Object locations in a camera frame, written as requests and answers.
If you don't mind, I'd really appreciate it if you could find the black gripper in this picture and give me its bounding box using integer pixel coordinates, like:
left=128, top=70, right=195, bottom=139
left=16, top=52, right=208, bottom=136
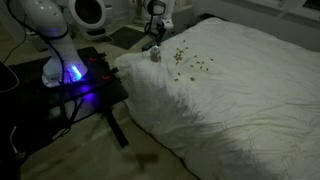
left=154, top=19, right=167, bottom=46

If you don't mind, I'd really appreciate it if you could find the pale storage box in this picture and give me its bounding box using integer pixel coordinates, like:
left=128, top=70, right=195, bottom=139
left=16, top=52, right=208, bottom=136
left=172, top=3, right=196, bottom=34

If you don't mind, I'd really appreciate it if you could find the dark floor mat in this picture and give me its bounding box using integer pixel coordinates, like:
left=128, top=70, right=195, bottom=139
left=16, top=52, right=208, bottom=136
left=108, top=25, right=149, bottom=51

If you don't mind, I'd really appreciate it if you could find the round white appliance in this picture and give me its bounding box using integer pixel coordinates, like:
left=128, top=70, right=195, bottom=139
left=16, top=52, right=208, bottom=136
left=68, top=0, right=109, bottom=42

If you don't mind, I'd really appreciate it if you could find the black robot table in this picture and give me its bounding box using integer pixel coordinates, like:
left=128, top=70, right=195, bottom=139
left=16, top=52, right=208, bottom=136
left=0, top=45, right=130, bottom=158

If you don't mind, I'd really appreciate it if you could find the white quilted duvet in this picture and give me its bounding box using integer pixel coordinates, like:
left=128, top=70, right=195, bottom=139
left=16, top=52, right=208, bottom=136
left=113, top=16, right=320, bottom=180

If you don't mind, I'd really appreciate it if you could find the black clamp red handle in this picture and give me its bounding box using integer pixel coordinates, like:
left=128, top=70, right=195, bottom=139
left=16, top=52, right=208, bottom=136
left=87, top=52, right=108, bottom=66
left=99, top=67, right=120, bottom=83

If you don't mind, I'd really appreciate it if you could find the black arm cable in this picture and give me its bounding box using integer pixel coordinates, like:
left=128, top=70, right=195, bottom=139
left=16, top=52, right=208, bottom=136
left=5, top=0, right=68, bottom=86

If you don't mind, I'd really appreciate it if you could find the black floor cable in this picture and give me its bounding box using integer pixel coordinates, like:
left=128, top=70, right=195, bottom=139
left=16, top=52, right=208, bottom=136
left=2, top=31, right=28, bottom=64

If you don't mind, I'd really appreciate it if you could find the white cable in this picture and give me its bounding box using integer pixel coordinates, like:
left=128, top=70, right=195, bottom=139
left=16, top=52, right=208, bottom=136
left=0, top=61, right=20, bottom=94

